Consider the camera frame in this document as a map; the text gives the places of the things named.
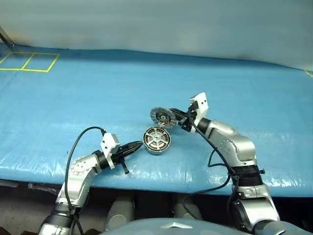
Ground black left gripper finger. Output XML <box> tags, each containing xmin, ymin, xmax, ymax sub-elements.
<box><xmin>122</xmin><ymin>144</ymin><xmax>143</xmax><ymax>156</ymax></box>
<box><xmin>120</xmin><ymin>141</ymin><xmax>143</xmax><ymax>152</ymax></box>

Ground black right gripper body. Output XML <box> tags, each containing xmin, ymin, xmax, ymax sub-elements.
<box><xmin>180</xmin><ymin>101</ymin><xmax>199</xmax><ymax>134</ymax></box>

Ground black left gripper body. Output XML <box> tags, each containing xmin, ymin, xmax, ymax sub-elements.
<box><xmin>111</xmin><ymin>145</ymin><xmax>130</xmax><ymax>175</ymax></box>

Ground round motor rotor disc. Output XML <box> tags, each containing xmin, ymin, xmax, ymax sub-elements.
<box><xmin>149</xmin><ymin>106</ymin><xmax>176</xmax><ymax>129</ymax></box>

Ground silver spoked rotor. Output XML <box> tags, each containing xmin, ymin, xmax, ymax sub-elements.
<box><xmin>144</xmin><ymin>127</ymin><xmax>171</xmax><ymax>150</ymax></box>

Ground silver motor housing copper windings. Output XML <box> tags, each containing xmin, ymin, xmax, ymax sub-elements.
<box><xmin>142</xmin><ymin>125</ymin><xmax>173</xmax><ymax>156</ymax></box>

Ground grey rounded robot leg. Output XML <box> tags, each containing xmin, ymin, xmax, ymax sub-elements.
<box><xmin>172</xmin><ymin>194</ymin><xmax>204</xmax><ymax>221</ymax></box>
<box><xmin>105</xmin><ymin>195</ymin><xmax>136</xmax><ymax>232</ymax></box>

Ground blue plastic table cover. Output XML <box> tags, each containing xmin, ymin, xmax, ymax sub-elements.
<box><xmin>0</xmin><ymin>43</ymin><xmax>313</xmax><ymax>198</ymax></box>

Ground grey robot torso with logo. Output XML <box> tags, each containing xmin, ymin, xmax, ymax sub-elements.
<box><xmin>97</xmin><ymin>217</ymin><xmax>260</xmax><ymax>235</ymax></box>

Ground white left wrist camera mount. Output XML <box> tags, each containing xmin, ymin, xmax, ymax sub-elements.
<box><xmin>100</xmin><ymin>132</ymin><xmax>121</xmax><ymax>170</ymax></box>

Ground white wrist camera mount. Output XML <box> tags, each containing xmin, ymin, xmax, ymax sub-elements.
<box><xmin>188</xmin><ymin>92</ymin><xmax>210</xmax><ymax>128</ymax></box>
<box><xmin>100</xmin><ymin>132</ymin><xmax>121</xmax><ymax>170</ymax></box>

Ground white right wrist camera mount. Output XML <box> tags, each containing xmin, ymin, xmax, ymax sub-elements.
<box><xmin>188</xmin><ymin>92</ymin><xmax>210</xmax><ymax>128</ymax></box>

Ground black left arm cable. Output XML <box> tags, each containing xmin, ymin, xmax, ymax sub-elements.
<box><xmin>64</xmin><ymin>126</ymin><xmax>106</xmax><ymax>235</ymax></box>

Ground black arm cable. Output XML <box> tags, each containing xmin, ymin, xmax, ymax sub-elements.
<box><xmin>181</xmin><ymin>104</ymin><xmax>236</xmax><ymax>221</ymax></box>
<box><xmin>64</xmin><ymin>126</ymin><xmax>106</xmax><ymax>235</ymax></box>

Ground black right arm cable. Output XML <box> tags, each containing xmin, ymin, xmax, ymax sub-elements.
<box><xmin>181</xmin><ymin>104</ymin><xmax>236</xmax><ymax>221</ymax></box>

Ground metal frame bar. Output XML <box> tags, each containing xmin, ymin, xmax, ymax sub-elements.
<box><xmin>0</xmin><ymin>26</ymin><xmax>15</xmax><ymax>48</ymax></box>

